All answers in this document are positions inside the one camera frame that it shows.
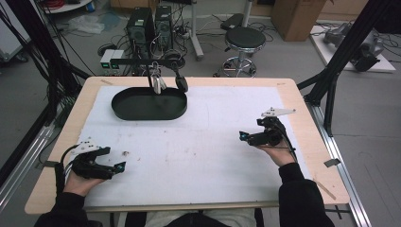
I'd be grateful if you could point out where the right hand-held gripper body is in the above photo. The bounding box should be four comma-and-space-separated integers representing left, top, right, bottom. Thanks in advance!
247, 107, 298, 147

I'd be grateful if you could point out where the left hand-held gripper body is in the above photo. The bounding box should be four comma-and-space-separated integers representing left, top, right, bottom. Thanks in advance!
70, 136, 116, 181

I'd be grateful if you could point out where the dark green oval tray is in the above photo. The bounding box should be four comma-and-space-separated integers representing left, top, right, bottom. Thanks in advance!
110, 57, 188, 122

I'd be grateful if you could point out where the black car key fob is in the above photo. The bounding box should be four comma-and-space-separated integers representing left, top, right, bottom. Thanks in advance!
169, 59, 190, 94

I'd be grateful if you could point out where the silver key fob with clasp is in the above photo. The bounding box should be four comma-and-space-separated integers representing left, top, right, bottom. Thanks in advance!
149, 61, 168, 96

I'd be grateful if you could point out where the person's left hand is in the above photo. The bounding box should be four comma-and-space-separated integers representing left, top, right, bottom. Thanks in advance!
63, 171, 105, 197

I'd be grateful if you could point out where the person's right hand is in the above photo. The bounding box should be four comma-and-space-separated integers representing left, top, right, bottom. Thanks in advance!
258, 140, 298, 167

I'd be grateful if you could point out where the white table mat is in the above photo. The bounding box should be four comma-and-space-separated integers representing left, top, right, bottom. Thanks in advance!
81, 85, 316, 208

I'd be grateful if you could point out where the thin wooden strip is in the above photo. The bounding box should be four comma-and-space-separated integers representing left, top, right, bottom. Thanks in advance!
312, 177, 338, 201

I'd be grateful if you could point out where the person's lap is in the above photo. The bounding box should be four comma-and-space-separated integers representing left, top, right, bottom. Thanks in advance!
124, 208, 265, 227

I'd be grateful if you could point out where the black round stool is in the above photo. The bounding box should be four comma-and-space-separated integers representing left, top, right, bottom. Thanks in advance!
213, 26, 268, 79

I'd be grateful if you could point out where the white power supply box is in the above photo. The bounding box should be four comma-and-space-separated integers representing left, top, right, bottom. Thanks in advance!
99, 48, 115, 71
110, 49, 126, 71

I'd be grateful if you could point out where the white metal stand leg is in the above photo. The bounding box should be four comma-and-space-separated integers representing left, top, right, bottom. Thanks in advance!
188, 0, 206, 61

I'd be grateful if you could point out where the black flat floor device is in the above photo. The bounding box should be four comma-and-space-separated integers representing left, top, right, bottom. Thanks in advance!
219, 12, 246, 31

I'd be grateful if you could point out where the brown cardboard box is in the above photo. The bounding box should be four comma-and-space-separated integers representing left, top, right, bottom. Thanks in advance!
270, 0, 328, 43

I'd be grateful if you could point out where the small grey robot part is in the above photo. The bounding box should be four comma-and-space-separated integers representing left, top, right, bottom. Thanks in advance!
323, 22, 352, 45

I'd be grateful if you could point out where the large grey robot part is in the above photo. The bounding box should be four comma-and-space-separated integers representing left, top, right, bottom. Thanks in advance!
351, 29, 386, 73

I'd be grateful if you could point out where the narrow black computer tower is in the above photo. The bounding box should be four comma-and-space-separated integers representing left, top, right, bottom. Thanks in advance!
153, 5, 174, 52

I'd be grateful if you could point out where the large black computer tower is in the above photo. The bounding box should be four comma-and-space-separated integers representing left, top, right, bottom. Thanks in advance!
125, 7, 156, 60

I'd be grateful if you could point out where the white floor board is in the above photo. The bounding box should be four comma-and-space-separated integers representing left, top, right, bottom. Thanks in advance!
309, 24, 397, 74

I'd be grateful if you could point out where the clear plastic bag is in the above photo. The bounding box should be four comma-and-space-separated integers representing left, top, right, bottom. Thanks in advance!
66, 14, 106, 35

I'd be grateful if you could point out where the white cabinet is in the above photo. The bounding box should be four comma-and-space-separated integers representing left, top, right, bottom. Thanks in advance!
0, 17, 31, 63

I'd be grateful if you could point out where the white round table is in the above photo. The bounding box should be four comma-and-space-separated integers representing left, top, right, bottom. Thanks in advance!
40, 0, 95, 14

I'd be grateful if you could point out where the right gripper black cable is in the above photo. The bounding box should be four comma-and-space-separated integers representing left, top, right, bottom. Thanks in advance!
276, 120, 299, 164

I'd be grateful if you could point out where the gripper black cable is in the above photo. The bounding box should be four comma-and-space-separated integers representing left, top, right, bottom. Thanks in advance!
54, 144, 80, 197
276, 120, 299, 164

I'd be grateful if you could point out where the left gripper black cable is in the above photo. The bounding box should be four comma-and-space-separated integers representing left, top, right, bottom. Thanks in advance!
54, 144, 80, 197

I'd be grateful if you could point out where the aluminium rail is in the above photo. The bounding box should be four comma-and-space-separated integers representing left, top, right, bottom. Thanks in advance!
0, 121, 60, 211
305, 101, 374, 227

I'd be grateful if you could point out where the black frame strut with cables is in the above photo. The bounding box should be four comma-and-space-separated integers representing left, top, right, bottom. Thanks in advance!
0, 0, 92, 187

